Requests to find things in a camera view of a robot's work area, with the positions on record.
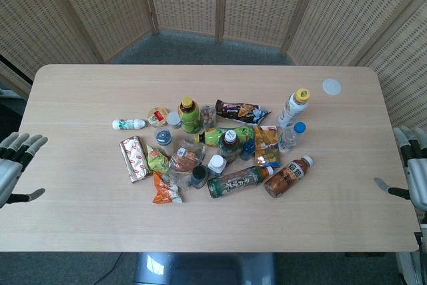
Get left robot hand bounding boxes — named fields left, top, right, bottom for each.
left=0, top=132, right=48, bottom=210

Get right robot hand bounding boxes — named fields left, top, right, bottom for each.
left=374, top=125, right=427, bottom=213

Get silver snack pack red logos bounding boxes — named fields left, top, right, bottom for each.
left=119, top=135, right=152, bottom=184

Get white round disc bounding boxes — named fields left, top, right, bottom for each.
left=322, top=78, right=343, bottom=96

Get small white green-label bottle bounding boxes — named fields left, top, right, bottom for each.
left=111, top=118, right=147, bottom=131

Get brown tea bottle white cap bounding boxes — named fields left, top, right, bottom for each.
left=264, top=155, right=315, bottom=199

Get clear water bottle blue cap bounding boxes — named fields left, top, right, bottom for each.
left=278, top=121, right=307, bottom=154

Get white bottle yellow cap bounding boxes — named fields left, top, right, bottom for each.
left=276, top=87, right=311, bottom=129

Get green snack bag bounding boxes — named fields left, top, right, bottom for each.
left=145, top=144, right=171, bottom=175

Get yellow orange chip bag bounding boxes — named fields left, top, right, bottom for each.
left=253, top=125, right=282, bottom=168

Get yellow red-label pudding cup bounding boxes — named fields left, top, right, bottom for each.
left=147, top=106, right=169, bottom=127

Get blue-lid clear jar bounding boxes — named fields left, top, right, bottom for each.
left=153, top=128, right=176, bottom=156

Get orange snack bag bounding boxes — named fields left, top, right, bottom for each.
left=152, top=171, right=183, bottom=204

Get small blue bottle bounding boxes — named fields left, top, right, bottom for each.
left=240, top=140, right=256, bottom=162

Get small grey-lid cup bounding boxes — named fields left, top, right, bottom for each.
left=165, top=111, right=182, bottom=130

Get clear plastic bag of bread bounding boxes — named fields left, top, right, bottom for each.
left=169, top=146, right=205, bottom=190

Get dark green tea bottle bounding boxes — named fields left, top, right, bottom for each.
left=207, top=166, right=275, bottom=200

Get dark brown chip bag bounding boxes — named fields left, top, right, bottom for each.
left=215, top=99, right=272, bottom=124

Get green tea bottle yellow cap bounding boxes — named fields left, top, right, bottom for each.
left=179, top=97, right=202, bottom=134

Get dark green bottle white cap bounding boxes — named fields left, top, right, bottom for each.
left=218, top=129, right=241, bottom=165

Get lying green bottle yellow cap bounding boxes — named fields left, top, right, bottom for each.
left=194, top=125, right=256, bottom=148

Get black-lid dark jar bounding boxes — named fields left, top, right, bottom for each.
left=190, top=165, right=209, bottom=190

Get white-cap small jar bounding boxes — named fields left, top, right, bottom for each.
left=207, top=154, right=228, bottom=178

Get clear jar of nuts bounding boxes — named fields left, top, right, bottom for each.
left=199, top=104, right=218, bottom=129

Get bamboo folding screen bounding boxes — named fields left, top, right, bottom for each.
left=0, top=0, right=427, bottom=229

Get black floor cable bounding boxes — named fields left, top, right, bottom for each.
left=85, top=252, right=125, bottom=285

